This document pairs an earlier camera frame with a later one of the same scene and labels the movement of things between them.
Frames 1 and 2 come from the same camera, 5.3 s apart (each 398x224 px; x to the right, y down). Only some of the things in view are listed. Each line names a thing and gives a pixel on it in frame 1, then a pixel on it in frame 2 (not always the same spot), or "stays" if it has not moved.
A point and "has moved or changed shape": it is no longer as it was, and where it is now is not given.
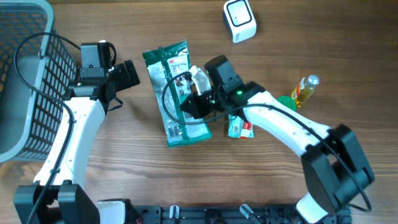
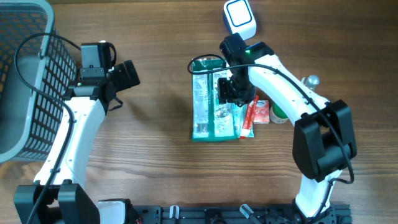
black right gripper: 198,110 → 223,93
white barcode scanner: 240,19 stays
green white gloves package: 168,68 has moved or changed shape
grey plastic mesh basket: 29,117 stays
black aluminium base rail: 226,214 stays
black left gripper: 125,81 stays
